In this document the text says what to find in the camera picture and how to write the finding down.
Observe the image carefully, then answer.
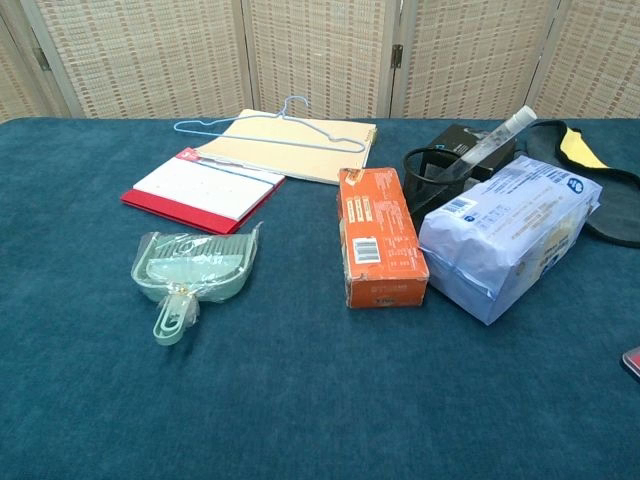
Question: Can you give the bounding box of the transparent test tube white cap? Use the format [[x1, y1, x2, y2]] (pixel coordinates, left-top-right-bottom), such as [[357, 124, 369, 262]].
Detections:
[[446, 105, 539, 182]]

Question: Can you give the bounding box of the orange cardboard box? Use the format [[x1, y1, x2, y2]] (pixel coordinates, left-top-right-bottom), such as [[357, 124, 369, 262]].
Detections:
[[337, 167, 431, 310]]

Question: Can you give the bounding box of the beige manila folder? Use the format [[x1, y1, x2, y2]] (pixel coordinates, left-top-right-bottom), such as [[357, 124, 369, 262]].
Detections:
[[194, 108, 379, 186]]

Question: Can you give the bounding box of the black mesh pen holder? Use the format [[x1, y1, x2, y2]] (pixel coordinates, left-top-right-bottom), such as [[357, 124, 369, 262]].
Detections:
[[402, 145, 474, 232]]

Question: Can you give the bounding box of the green dustpan set in wrap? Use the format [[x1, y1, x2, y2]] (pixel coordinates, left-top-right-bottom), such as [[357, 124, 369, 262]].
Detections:
[[129, 221, 265, 348]]

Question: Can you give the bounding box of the red white notepad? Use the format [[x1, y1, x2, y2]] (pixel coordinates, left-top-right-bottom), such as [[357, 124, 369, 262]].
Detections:
[[119, 146, 287, 236]]

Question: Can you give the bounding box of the teal tablecloth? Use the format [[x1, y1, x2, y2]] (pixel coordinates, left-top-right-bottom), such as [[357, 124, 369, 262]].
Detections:
[[0, 117, 640, 480]]

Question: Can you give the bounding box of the black cardboard box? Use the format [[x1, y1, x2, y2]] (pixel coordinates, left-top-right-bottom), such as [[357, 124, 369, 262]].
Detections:
[[427, 123, 519, 184]]

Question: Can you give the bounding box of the pale blue plastic package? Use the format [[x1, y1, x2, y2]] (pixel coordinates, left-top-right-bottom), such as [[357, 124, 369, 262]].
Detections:
[[417, 154, 605, 327]]

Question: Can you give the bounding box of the woven folding screen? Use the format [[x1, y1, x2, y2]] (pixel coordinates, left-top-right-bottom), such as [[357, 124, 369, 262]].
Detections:
[[0, 0, 640, 121]]

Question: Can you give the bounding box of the black and yellow eye mask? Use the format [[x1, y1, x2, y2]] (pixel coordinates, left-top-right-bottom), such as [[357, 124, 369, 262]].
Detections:
[[524, 118, 640, 249]]

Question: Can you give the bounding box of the red and black flat device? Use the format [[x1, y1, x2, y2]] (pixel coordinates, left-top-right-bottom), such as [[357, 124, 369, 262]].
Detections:
[[619, 344, 640, 385]]

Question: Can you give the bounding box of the blue wire clothes hanger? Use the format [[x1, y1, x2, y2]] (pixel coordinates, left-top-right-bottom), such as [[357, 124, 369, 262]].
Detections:
[[173, 95, 368, 154]]

